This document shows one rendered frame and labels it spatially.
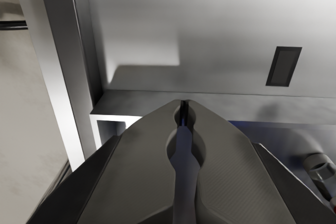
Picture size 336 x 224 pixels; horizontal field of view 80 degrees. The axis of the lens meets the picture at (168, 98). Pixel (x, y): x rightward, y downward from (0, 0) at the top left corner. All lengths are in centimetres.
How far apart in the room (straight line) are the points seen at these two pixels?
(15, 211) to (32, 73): 151
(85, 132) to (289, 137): 17
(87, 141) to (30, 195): 208
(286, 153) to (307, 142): 2
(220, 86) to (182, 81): 3
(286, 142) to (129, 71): 14
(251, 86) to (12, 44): 130
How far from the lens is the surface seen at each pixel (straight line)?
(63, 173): 68
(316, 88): 19
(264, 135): 19
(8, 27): 120
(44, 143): 169
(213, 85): 16
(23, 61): 138
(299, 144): 21
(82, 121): 17
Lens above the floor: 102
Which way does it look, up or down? 60 degrees down
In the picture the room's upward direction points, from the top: 173 degrees counter-clockwise
